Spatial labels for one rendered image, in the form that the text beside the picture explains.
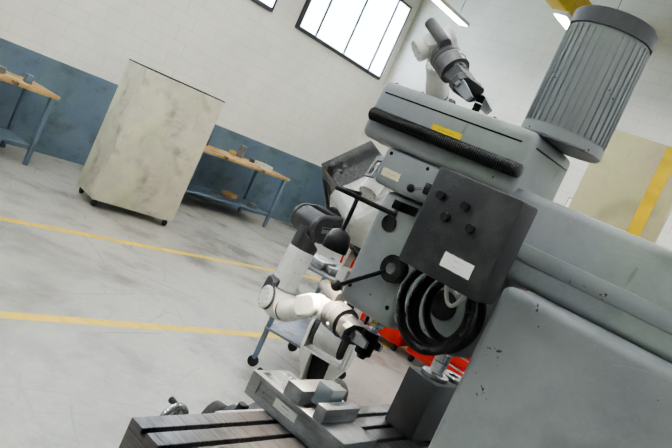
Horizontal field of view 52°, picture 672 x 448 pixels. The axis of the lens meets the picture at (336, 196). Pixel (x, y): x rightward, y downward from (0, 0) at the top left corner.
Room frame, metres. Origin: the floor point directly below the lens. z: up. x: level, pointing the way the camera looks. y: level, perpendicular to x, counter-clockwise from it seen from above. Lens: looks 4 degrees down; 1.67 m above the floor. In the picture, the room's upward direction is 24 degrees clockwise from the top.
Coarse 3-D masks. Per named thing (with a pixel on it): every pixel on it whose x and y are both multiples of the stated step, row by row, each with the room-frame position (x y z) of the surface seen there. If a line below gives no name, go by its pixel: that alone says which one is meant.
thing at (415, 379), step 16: (416, 368) 2.12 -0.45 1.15; (416, 384) 2.08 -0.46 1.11; (432, 384) 2.04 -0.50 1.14; (448, 384) 2.10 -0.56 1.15; (400, 400) 2.10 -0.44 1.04; (416, 400) 2.06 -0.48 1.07; (432, 400) 2.04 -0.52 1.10; (448, 400) 2.10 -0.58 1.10; (400, 416) 2.08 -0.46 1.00; (416, 416) 2.04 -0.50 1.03; (432, 416) 2.07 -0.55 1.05; (416, 432) 2.03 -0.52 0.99; (432, 432) 2.09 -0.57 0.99
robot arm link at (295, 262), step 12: (288, 252) 2.22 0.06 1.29; (300, 252) 2.20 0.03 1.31; (288, 264) 2.20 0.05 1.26; (300, 264) 2.20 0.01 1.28; (276, 276) 2.21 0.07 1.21; (288, 276) 2.20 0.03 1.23; (300, 276) 2.21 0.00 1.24; (264, 288) 2.19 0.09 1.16; (288, 288) 2.20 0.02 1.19; (264, 300) 2.16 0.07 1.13
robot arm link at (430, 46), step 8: (432, 24) 1.93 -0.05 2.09; (432, 32) 1.92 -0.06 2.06; (440, 32) 1.90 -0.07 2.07; (416, 40) 1.95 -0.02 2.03; (424, 40) 1.95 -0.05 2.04; (432, 40) 1.94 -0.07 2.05; (440, 40) 1.89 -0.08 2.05; (448, 40) 1.89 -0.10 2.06; (416, 48) 1.95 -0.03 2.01; (424, 48) 1.94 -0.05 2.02; (432, 48) 1.94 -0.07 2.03; (440, 48) 1.91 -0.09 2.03; (448, 48) 1.90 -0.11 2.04; (456, 48) 1.91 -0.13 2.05; (416, 56) 1.98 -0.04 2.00; (424, 56) 1.95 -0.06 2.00; (432, 56) 1.92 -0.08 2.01; (432, 64) 1.93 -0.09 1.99
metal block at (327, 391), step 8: (320, 384) 1.76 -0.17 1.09; (328, 384) 1.76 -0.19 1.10; (336, 384) 1.79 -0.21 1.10; (320, 392) 1.75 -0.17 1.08; (328, 392) 1.74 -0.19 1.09; (336, 392) 1.74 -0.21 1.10; (344, 392) 1.77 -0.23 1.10; (312, 400) 1.76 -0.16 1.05; (320, 400) 1.74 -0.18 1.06; (328, 400) 1.73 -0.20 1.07; (336, 400) 1.76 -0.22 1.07
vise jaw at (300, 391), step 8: (288, 384) 1.76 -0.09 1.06; (296, 384) 1.75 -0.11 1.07; (304, 384) 1.78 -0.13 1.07; (312, 384) 1.80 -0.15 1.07; (288, 392) 1.75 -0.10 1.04; (296, 392) 1.74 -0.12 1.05; (304, 392) 1.73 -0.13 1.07; (312, 392) 1.76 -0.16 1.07; (296, 400) 1.73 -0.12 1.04; (304, 400) 1.74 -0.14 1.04
